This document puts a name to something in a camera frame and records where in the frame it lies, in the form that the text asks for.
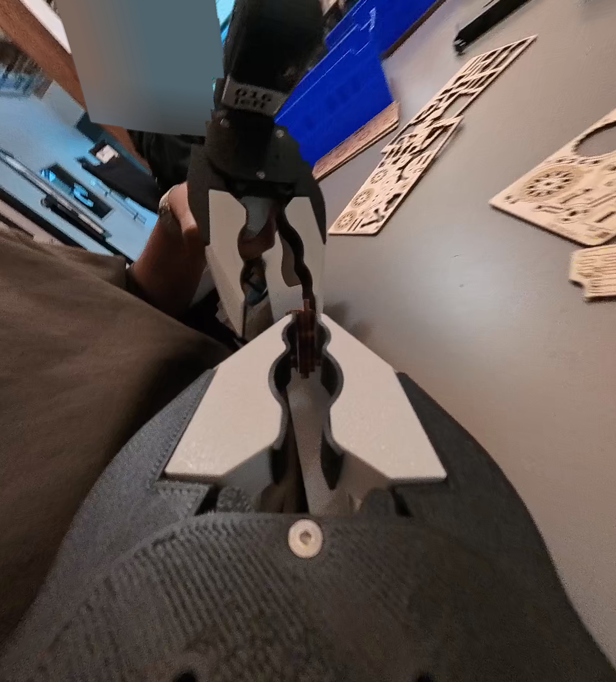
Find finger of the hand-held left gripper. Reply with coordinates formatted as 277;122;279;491
205;189;282;343
277;194;327;316

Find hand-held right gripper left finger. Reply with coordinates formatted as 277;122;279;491
163;313;294;483

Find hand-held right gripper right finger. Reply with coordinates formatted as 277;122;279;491
291;313;448;515

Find wooden model vehicle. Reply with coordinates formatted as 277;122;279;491
287;297;323;380

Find person's left forearm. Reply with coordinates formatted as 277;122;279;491
126;229;218;326

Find grey desk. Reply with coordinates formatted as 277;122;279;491
318;0;616;682

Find person's left hand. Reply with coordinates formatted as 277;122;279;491
158;183;207;244

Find blue plastic bin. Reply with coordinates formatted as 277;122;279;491
326;0;447;60
275;50;400;168

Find dark brown wooden sheet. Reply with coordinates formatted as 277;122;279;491
312;101;400;182

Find person's brown shirt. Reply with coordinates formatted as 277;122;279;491
0;218;234;656

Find wooden sheet with large cutouts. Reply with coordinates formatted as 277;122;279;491
382;34;538;155

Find black flat case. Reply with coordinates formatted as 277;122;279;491
454;0;532;54

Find small wooden part sheet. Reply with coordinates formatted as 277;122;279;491
569;240;616;303

